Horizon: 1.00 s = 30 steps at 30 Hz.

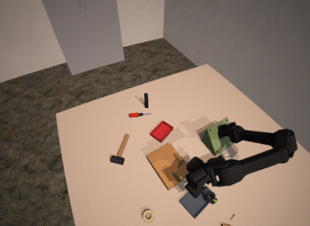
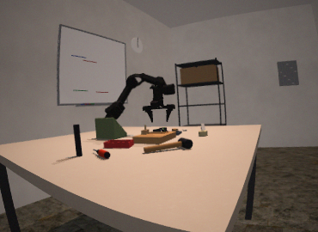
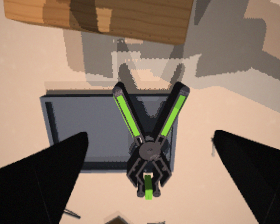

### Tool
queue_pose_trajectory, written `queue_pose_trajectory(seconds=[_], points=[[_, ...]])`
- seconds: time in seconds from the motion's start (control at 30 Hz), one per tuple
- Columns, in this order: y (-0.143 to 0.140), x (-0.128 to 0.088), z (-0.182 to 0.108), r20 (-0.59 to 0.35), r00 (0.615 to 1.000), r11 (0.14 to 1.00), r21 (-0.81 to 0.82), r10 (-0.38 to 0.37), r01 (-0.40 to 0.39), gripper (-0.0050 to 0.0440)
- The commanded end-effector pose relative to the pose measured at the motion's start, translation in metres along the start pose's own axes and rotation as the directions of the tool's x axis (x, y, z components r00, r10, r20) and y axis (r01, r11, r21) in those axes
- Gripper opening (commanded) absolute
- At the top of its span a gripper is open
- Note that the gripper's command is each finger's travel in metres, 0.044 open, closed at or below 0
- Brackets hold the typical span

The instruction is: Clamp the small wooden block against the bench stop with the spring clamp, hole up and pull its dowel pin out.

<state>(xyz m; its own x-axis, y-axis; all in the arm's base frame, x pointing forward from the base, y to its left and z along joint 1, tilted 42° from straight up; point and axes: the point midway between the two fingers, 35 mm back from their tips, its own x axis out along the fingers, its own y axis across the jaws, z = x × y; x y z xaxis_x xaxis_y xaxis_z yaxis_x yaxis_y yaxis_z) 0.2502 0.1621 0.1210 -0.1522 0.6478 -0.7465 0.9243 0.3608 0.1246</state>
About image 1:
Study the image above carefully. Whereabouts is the black mallet with wooden handle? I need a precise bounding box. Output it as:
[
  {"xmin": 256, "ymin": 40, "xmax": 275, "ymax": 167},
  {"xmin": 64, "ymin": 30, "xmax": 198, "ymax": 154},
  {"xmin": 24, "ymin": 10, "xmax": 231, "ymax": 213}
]
[{"xmin": 111, "ymin": 134, "xmax": 129, "ymax": 165}]

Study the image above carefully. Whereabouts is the beige ring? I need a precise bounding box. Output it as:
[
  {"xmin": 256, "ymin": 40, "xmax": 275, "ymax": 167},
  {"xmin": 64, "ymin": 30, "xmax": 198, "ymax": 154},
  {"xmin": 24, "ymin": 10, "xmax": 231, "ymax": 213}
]
[{"xmin": 142, "ymin": 210, "xmax": 154, "ymax": 223}]

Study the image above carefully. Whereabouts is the light brown wooden board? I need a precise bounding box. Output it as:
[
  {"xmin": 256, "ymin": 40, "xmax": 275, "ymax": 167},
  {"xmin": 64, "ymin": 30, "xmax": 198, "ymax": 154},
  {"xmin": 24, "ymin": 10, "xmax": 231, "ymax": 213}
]
[{"xmin": 147, "ymin": 142, "xmax": 189, "ymax": 190}]

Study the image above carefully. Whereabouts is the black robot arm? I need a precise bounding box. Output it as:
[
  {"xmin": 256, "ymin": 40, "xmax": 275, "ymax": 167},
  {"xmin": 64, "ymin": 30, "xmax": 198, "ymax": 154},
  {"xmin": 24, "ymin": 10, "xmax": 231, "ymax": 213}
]
[{"xmin": 185, "ymin": 122, "xmax": 297, "ymax": 190}]

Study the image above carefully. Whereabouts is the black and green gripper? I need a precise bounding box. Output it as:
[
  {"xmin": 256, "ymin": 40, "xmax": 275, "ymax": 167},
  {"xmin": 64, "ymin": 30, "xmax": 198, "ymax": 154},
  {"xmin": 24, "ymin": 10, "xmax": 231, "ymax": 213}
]
[{"xmin": 185, "ymin": 183, "xmax": 203, "ymax": 198}]

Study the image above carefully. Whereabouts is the black spring clamp with green grips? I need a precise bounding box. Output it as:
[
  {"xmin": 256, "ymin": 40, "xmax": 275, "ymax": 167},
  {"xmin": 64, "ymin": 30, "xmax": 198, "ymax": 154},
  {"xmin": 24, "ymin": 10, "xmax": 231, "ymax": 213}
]
[{"xmin": 202, "ymin": 185, "xmax": 218, "ymax": 204}]

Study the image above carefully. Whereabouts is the red tray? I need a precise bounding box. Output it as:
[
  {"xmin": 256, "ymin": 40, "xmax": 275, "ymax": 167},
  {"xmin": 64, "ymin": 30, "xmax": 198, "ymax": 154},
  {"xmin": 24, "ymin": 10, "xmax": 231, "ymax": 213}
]
[{"xmin": 150, "ymin": 121, "xmax": 173, "ymax": 143}]

